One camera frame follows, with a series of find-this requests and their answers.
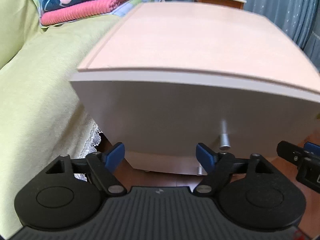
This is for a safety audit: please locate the silver drawer knob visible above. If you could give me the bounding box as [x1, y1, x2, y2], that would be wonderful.
[219, 120, 231, 151]

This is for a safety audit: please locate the light wood drawer cabinet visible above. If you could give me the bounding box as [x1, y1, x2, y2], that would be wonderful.
[71, 2, 319, 174]

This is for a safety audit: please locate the green covered sofa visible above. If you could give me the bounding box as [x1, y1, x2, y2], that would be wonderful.
[1, 0, 119, 238]

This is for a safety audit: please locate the blue curtain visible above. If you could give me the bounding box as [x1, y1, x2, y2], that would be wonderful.
[159, 0, 320, 68]

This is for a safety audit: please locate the pink folded blanket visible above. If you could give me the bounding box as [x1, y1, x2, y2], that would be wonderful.
[40, 0, 129, 26]

